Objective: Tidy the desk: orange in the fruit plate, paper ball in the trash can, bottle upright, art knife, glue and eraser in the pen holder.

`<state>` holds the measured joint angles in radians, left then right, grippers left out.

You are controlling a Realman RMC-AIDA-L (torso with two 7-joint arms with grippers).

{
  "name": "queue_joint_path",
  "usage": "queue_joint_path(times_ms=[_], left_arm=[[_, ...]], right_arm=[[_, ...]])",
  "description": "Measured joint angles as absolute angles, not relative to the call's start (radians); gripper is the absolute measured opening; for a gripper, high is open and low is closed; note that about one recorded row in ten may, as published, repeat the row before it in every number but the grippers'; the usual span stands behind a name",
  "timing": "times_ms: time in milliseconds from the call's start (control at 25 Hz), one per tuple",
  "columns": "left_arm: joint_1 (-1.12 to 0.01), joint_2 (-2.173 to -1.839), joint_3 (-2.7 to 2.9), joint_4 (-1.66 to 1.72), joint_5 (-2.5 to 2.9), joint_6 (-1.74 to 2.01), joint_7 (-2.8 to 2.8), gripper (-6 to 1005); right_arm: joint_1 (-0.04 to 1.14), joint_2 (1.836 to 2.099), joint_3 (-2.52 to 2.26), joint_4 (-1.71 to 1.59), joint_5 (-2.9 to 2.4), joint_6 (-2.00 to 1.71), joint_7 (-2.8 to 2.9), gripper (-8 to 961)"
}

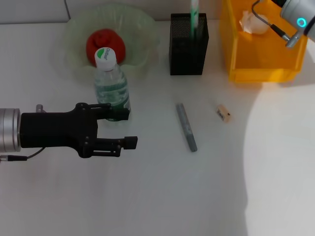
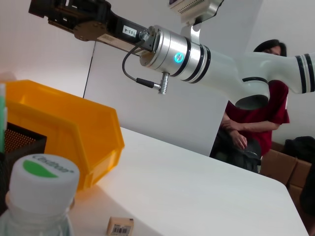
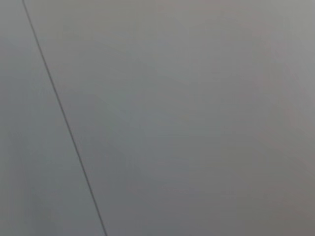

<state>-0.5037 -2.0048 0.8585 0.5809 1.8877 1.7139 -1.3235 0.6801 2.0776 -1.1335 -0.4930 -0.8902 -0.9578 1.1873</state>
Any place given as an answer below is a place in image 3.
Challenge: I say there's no thin dark wall panel seam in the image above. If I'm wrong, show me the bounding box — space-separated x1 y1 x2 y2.
22 0 108 236

